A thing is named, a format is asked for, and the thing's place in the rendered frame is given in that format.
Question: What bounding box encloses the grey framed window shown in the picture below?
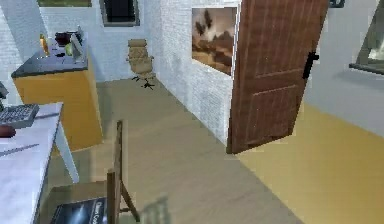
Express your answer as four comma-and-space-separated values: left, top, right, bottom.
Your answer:
348, 0, 384, 76

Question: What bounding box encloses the brown wooden room door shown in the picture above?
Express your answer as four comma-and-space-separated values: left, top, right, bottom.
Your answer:
226, 0, 331, 155

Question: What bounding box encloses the grey pen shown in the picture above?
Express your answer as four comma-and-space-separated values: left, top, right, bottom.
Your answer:
35, 112, 61, 120

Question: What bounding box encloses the dark red pot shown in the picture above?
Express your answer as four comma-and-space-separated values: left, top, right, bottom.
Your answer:
54, 31, 72, 47

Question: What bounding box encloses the yellow cabinet with grey top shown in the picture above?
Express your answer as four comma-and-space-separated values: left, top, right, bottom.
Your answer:
10, 36, 104, 153

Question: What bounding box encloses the dark red round object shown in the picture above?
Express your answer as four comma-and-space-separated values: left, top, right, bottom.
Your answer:
0, 125, 17, 139

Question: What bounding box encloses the grey pencil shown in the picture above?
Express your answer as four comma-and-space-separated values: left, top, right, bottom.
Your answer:
0, 143, 40, 157

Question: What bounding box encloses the black door handle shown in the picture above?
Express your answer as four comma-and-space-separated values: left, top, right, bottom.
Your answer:
302, 51, 320, 80

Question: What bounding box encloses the dark book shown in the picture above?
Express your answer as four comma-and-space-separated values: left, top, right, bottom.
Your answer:
49, 197, 108, 224

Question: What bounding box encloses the grey laptop keyboard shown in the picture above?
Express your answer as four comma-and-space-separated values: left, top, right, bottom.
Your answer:
0, 103, 41, 129

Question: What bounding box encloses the orange bottle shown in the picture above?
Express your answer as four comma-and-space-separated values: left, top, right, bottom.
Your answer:
39, 33, 50, 57

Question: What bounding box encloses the green view window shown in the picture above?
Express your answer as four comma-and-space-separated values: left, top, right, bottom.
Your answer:
36, 0, 93, 8

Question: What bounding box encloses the brown wooden chair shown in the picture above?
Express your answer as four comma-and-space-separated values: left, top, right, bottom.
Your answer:
39, 120, 141, 224

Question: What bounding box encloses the white table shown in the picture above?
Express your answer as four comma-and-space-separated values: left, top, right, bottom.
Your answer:
0, 101, 80, 224

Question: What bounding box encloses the brown framed landscape picture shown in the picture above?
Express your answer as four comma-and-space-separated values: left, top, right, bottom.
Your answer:
191, 6, 238, 77

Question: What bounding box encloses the beige office chair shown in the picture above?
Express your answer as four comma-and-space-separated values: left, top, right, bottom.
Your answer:
125, 38, 157, 91

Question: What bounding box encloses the dark window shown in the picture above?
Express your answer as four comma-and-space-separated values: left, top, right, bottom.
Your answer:
99, 0, 141, 28

